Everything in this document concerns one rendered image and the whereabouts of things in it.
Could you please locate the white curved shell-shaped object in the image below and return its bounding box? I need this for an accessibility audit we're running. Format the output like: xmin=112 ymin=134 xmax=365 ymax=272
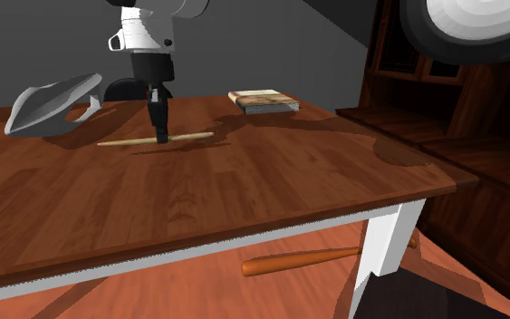
xmin=4 ymin=72 xmax=104 ymax=138

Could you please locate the wooden table with white legs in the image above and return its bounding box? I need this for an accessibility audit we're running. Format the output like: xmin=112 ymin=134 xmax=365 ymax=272
xmin=0 ymin=94 xmax=480 ymax=319

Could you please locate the thin wooden stick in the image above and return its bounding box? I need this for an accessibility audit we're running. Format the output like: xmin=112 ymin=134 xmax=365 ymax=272
xmin=96 ymin=131 xmax=215 ymax=148

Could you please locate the wooden baseball bat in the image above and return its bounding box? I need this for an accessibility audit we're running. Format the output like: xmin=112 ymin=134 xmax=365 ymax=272
xmin=241 ymin=237 xmax=419 ymax=278

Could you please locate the black rounded object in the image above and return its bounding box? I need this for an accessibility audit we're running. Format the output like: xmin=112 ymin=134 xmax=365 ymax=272
xmin=103 ymin=78 xmax=174 ymax=102

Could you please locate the dark wooden cabinet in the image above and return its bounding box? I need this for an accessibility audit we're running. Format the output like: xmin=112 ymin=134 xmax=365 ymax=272
xmin=335 ymin=0 xmax=510 ymax=315

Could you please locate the pale wood-patterned book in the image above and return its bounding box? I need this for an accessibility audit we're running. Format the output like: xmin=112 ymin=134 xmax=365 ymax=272
xmin=227 ymin=89 xmax=301 ymax=115

